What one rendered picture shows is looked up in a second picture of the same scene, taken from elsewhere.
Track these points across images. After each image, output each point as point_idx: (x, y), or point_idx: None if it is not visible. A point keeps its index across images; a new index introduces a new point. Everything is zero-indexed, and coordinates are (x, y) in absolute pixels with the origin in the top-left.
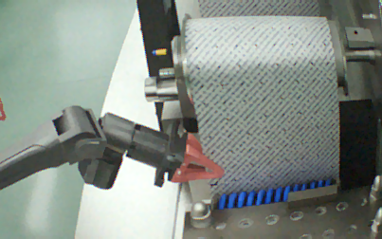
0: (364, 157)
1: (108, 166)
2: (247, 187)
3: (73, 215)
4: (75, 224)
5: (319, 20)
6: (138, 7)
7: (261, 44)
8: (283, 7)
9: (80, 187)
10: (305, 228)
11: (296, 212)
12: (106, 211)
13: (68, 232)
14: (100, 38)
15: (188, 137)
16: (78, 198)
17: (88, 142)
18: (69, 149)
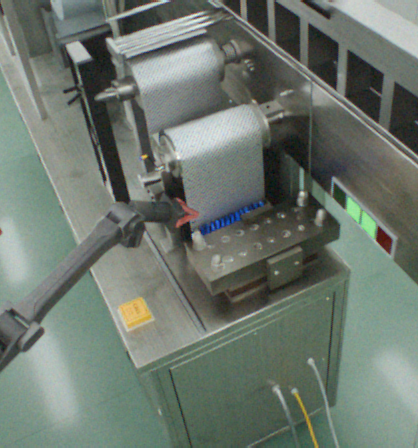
0: (272, 182)
1: (141, 231)
2: (211, 218)
3: None
4: None
5: (244, 108)
6: (96, 128)
7: (215, 137)
8: (197, 104)
9: None
10: (265, 233)
11: (251, 225)
12: (112, 264)
13: None
14: None
15: (177, 200)
16: None
17: (138, 221)
18: (126, 230)
